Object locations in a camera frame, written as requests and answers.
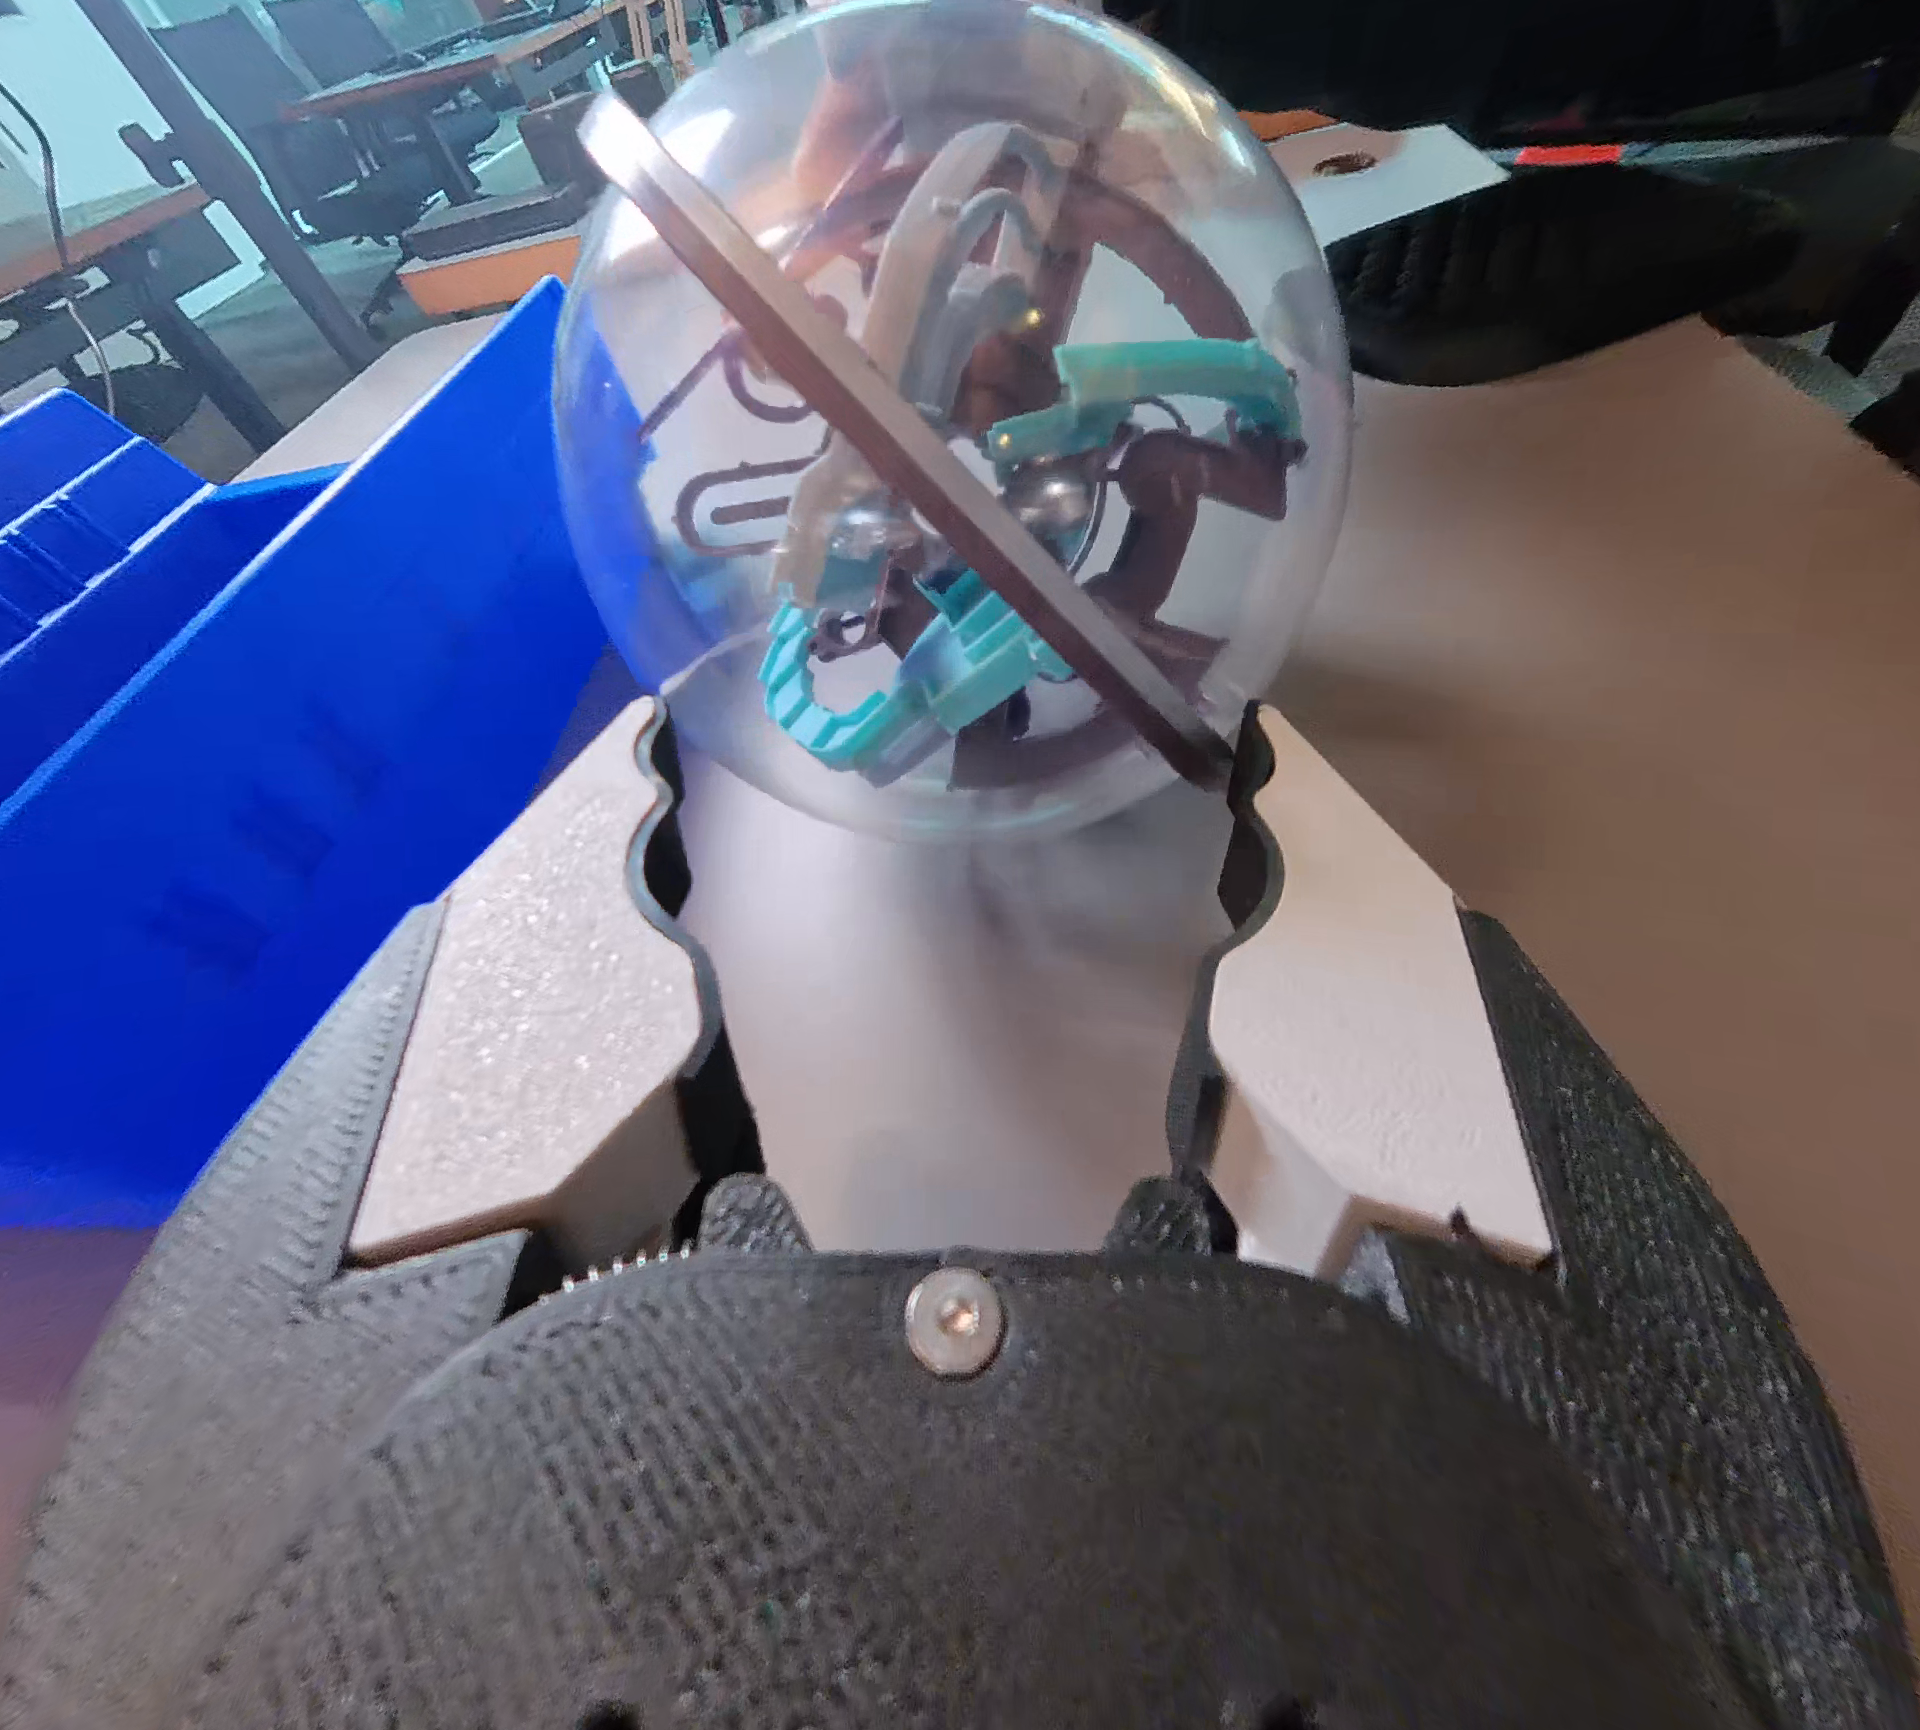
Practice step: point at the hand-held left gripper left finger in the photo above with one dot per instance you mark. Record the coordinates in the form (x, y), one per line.
(527, 1040)

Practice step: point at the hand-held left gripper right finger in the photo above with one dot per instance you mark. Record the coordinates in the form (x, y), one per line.
(1380, 1040)

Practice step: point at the clear maze ball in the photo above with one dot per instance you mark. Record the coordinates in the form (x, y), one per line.
(961, 410)

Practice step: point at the blue plastic bin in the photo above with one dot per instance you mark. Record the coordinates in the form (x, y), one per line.
(270, 770)

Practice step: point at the black office chair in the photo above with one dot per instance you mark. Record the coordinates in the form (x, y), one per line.
(301, 110)

